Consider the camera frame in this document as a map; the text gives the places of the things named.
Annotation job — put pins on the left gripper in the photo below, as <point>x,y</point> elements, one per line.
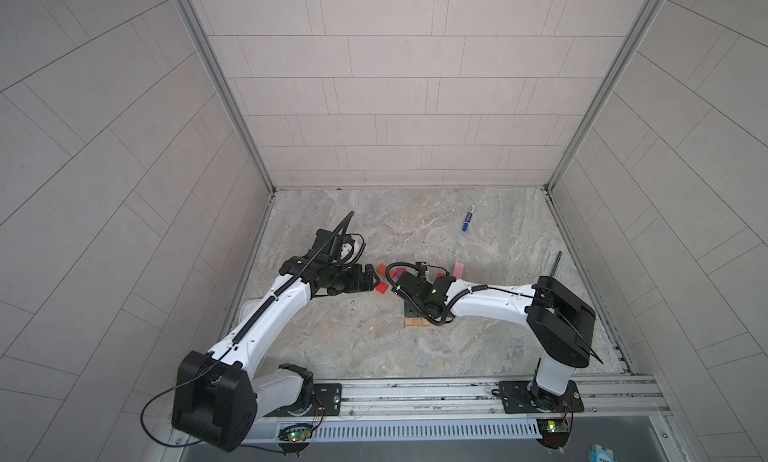
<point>354,284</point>

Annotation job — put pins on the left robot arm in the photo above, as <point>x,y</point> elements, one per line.
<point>252,354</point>

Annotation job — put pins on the aluminium mounting rail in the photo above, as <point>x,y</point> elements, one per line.
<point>463,398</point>

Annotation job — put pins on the pink rectangular block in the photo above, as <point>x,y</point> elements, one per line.
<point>458,270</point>

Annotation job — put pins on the white plastic lid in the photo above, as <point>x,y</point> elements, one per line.
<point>247,309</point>

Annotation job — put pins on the dark grey pen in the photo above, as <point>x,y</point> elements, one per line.
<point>556,264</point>

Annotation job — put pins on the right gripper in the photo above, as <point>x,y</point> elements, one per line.
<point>406,307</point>

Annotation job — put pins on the right circuit board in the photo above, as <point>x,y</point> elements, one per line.
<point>555,433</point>

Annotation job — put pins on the blue marker pen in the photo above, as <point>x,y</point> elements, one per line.
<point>468,218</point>

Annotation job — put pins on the circuit board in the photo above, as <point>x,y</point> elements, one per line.
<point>555,433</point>
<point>297,433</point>

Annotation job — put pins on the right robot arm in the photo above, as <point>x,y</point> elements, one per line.
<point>561,322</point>

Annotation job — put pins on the left circuit board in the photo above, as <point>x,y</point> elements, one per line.
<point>297,433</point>

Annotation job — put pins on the light blue object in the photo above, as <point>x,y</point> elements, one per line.
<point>599,453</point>

